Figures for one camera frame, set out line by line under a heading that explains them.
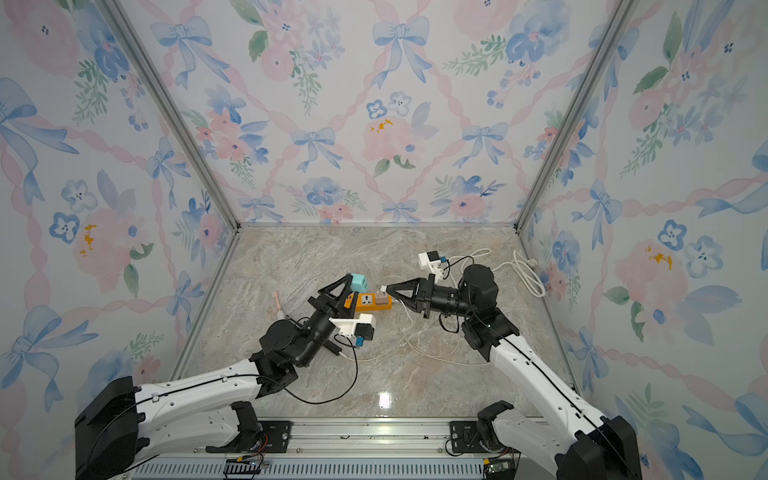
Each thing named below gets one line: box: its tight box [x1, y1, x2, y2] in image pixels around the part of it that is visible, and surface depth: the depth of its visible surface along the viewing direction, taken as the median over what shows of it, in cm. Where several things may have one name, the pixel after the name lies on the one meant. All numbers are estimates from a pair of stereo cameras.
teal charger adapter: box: [351, 274, 369, 293], surface depth 66 cm
